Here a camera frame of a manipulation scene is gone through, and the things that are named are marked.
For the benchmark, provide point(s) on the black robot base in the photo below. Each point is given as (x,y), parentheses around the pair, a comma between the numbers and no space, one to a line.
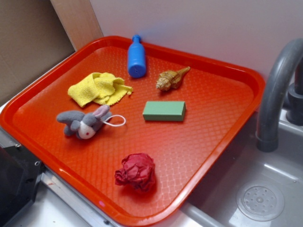
(20,175)

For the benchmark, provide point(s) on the green rectangular block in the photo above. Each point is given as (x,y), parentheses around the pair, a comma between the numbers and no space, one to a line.
(164,111)

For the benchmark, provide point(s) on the orange plastic tray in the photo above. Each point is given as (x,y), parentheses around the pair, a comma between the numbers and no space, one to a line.
(220,98)

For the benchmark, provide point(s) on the brown toy seashell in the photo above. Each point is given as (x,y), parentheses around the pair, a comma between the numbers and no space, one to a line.
(171,79)

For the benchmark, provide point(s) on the yellow cloth rag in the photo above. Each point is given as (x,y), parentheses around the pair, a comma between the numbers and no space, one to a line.
(100,88)

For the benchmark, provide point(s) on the blue plastic toy bottle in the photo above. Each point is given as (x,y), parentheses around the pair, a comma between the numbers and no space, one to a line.
(136,62)

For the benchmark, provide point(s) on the crumpled red paper ball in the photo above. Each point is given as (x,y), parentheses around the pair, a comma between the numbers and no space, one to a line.
(138,171)

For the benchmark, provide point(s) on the grey plush bunny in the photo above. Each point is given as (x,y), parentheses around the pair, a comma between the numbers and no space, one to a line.
(85,125)

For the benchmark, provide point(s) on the grey toy sink basin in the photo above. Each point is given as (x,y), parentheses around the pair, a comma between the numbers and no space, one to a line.
(250,188)

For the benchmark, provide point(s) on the wooden board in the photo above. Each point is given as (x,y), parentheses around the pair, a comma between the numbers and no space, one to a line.
(79,21)

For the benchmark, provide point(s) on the grey toy faucet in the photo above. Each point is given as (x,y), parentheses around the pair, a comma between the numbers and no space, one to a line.
(275,95)

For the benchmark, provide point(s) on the dark grey faucet handle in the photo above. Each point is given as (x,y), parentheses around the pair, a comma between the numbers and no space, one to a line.
(295,96)

